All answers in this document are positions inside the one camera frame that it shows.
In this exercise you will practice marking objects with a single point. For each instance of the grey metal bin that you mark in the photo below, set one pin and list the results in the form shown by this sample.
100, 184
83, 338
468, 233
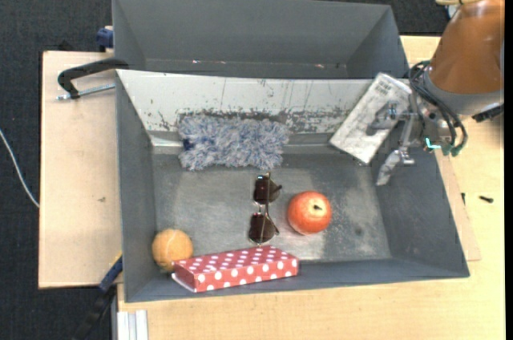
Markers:
224, 206

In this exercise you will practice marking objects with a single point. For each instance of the dark sunglasses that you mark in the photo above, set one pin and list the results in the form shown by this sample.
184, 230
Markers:
262, 226

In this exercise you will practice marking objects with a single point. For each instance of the red box with white dots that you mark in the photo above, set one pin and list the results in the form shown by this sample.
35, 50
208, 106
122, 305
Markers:
236, 268

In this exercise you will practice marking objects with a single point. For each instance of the orange ball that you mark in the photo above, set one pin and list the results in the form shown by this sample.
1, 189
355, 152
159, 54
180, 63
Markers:
170, 246

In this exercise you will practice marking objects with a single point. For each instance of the blue and white fluffy cloth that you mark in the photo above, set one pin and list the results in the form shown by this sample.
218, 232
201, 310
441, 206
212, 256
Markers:
232, 144

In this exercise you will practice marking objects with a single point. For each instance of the red apple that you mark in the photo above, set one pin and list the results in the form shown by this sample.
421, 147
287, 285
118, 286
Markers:
308, 213

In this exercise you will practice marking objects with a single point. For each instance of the small black screw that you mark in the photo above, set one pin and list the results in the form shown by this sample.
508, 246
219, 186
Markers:
487, 199

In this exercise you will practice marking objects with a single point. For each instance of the black cylinder on white bracket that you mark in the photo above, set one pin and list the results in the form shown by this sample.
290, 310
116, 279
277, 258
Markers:
488, 113

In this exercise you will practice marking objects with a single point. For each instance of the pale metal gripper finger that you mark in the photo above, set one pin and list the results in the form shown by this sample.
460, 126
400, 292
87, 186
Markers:
390, 168
385, 118

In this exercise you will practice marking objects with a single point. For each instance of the white and grey packet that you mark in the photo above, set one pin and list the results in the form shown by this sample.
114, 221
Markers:
360, 126

